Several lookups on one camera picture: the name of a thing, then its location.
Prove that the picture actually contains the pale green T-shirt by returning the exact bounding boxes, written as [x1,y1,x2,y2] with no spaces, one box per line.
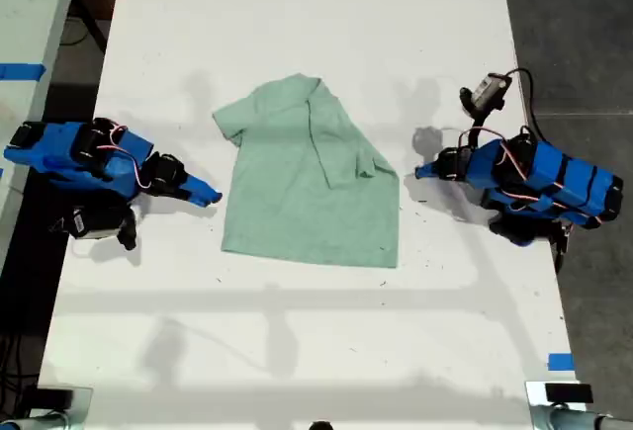
[212,72,402,270]

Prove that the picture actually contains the black table clamp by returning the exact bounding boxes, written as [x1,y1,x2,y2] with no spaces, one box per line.
[551,220,571,274]

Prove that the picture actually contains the long blue tape strip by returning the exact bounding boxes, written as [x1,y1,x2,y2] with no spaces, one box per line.
[0,62,47,81]

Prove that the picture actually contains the white side table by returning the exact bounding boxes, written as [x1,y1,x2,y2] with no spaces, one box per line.
[0,0,83,266]

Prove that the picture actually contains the short blue tape strip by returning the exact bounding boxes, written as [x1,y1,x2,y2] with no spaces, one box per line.
[547,352,577,373]

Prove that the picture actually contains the small black box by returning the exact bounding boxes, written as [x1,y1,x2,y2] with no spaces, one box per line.
[35,388,76,410]
[544,383,594,404]

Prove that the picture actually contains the grey metal pole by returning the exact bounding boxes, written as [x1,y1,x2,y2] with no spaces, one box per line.
[0,411,71,430]
[547,406,633,430]

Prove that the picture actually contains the camera black stalk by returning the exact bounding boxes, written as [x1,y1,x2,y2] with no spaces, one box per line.
[115,206,140,252]
[464,107,494,147]

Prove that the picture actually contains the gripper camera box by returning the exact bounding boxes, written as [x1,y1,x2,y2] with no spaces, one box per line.
[50,204,125,242]
[459,71,511,116]

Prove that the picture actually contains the camera black cable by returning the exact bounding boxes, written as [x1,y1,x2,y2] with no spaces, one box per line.
[502,67,546,140]

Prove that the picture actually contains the camera white cable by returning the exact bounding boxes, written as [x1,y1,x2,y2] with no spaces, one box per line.
[70,237,125,259]

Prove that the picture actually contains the black floor cables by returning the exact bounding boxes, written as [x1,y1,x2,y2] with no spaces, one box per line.
[59,0,109,53]

